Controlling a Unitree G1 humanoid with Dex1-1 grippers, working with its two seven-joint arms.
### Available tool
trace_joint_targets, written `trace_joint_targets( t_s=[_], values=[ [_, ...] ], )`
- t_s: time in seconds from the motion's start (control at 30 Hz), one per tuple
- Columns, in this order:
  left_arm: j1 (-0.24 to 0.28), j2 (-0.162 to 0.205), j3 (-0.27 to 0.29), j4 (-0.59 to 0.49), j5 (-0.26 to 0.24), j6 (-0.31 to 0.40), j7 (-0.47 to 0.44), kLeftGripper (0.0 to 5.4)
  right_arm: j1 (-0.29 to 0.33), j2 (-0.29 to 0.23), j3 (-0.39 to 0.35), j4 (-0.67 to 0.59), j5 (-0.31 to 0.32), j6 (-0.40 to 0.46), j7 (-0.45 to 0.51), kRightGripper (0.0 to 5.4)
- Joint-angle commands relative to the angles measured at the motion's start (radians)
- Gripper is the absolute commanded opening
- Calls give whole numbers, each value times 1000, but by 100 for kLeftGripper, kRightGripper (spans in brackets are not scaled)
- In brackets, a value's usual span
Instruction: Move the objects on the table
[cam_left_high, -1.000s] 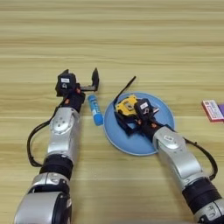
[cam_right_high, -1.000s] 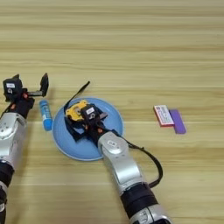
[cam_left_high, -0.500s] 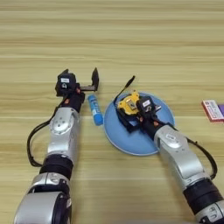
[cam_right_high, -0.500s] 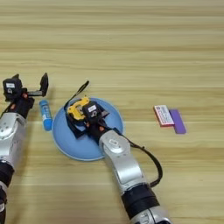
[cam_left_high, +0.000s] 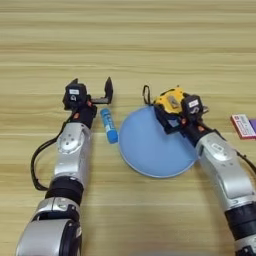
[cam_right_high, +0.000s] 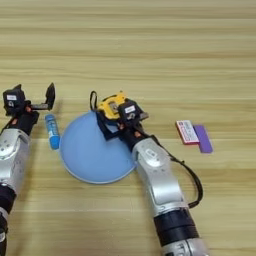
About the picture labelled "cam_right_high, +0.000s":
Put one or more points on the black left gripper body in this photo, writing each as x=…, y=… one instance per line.
x=26, y=116

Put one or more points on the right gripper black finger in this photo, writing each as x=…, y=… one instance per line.
x=138, y=106
x=106, y=126

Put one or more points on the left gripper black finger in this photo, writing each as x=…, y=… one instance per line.
x=17, y=87
x=50, y=96

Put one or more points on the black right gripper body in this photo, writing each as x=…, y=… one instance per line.
x=133, y=133

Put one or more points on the yellow black tape measure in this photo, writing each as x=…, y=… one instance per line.
x=110, y=106

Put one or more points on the blue glue stick tube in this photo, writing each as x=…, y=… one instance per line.
x=52, y=131

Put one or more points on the red white card box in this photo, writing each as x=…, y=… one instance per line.
x=187, y=132

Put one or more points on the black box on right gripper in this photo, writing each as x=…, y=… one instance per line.
x=129, y=112

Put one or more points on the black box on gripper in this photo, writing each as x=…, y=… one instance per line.
x=14, y=101
x=129, y=112

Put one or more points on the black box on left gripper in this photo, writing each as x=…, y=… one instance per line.
x=14, y=101

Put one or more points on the light blue round plate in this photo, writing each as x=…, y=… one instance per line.
x=90, y=156

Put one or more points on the purple flat rectangular block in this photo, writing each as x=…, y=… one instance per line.
x=204, y=139

